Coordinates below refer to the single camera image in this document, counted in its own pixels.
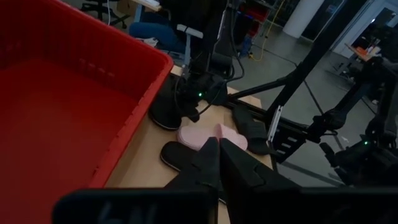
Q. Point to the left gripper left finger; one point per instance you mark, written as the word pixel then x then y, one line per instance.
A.
pixel 205 168

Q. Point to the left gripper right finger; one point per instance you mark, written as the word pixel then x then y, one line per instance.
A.
pixel 245 174

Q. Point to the black slide sandal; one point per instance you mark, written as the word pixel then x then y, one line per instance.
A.
pixel 175 155
pixel 250 130

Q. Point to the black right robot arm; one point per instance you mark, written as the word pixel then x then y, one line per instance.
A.
pixel 217 59

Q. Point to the red plastic bin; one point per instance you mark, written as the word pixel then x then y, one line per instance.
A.
pixel 62 109

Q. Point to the pink slide sandal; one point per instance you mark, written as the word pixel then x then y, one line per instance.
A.
pixel 196 137

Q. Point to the grey office chair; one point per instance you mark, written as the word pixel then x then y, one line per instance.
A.
pixel 189 31

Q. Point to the seated person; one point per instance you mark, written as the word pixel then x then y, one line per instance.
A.
pixel 155 34

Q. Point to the white round column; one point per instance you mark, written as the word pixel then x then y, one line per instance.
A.
pixel 303 17

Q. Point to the black office chair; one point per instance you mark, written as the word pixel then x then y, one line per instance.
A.
pixel 99 7

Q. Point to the background table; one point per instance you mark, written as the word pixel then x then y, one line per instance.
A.
pixel 362 53

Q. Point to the standing person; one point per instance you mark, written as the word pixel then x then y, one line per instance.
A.
pixel 385 43

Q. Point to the black aluminium frame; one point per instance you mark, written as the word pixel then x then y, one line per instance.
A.
pixel 300 73

